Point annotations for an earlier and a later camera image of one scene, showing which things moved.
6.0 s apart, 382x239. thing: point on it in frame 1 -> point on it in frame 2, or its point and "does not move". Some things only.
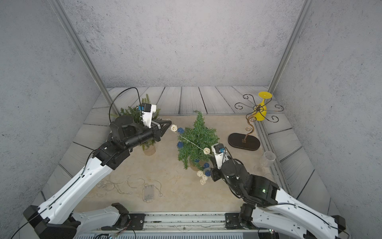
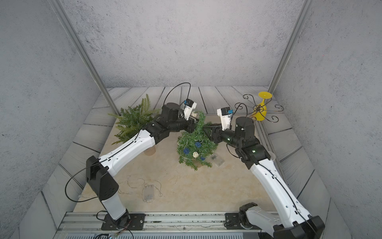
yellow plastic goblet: [260, 111] does not move
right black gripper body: [218, 174] -> [229, 137]
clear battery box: [148, 193] does not move
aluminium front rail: [180, 225] does not move
